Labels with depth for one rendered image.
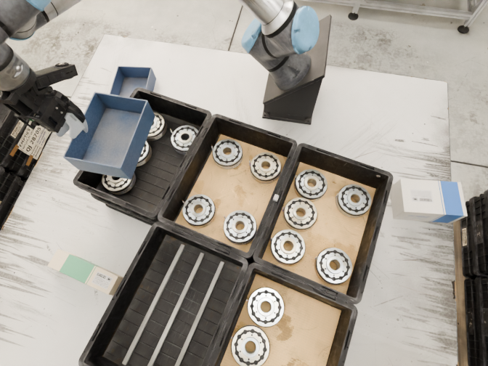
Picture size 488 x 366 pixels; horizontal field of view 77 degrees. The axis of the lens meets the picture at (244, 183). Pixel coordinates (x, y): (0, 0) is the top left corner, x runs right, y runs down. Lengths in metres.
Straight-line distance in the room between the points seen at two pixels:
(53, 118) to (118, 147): 0.18
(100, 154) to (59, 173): 0.53
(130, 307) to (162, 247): 0.19
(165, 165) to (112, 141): 0.25
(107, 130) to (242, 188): 0.44
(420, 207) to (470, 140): 1.36
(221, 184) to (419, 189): 0.67
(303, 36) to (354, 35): 1.82
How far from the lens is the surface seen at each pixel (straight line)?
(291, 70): 1.13
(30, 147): 1.99
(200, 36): 2.70
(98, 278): 1.14
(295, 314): 0.95
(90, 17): 3.17
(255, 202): 1.00
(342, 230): 1.01
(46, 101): 0.79
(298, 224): 0.96
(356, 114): 1.38
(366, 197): 1.03
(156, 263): 1.00
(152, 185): 1.08
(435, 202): 1.20
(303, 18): 0.96
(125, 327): 1.02
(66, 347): 1.24
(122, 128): 0.92
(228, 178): 1.03
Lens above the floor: 1.78
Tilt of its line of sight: 67 degrees down
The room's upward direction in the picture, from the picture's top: 5 degrees counter-clockwise
